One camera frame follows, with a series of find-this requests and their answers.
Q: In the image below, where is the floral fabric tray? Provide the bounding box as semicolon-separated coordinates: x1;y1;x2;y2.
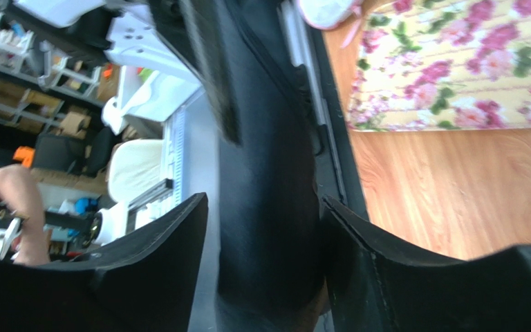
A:
346;1;531;132

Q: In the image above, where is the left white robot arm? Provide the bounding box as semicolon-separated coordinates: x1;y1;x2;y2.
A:
4;1;241;144

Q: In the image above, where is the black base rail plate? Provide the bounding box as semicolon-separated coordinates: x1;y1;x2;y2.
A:
239;1;369;220

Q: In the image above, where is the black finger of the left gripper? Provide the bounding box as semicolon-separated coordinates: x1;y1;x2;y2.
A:
148;0;241;145

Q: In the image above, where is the black paper napkin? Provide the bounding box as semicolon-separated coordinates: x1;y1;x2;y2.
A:
216;1;324;331

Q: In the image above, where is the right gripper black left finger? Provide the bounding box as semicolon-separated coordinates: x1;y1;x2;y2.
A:
0;193;208;331

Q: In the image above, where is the operator bare hand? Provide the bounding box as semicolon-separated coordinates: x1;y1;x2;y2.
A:
0;165;50;266

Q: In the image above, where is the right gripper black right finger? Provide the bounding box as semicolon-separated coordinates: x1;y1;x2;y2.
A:
323;196;531;331

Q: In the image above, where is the cluttered storage shelf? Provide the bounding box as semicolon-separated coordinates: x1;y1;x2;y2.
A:
0;10;103;135

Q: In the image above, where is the white pink mesh basket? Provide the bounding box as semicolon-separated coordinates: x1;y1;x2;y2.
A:
297;0;363;48

